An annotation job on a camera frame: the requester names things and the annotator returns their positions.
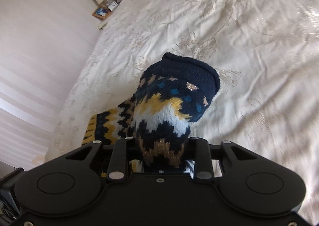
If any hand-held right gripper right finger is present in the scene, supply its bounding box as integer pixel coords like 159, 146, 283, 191
188, 137, 260, 183

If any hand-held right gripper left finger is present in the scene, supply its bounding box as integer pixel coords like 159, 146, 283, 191
64, 137, 137, 182

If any wooden photo frame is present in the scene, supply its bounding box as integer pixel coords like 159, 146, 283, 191
92, 5, 110, 20

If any navy patterned knit sock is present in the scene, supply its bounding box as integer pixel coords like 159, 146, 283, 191
131, 52, 222, 174
82, 97, 140, 173

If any bed with white bedspread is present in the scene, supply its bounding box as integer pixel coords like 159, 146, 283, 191
45, 0, 319, 226

